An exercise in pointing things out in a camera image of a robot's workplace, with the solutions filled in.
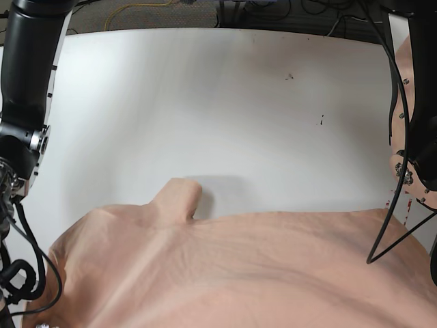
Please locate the peach T-shirt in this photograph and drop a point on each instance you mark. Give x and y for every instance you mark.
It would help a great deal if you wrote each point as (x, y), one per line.
(223, 178)

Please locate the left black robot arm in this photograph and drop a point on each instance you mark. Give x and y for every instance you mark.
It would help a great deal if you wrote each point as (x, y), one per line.
(409, 40)

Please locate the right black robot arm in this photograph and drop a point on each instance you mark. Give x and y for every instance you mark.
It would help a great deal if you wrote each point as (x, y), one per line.
(31, 49)

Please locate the red tape rectangle marking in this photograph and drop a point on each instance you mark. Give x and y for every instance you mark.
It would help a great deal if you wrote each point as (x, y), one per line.
(402, 209)

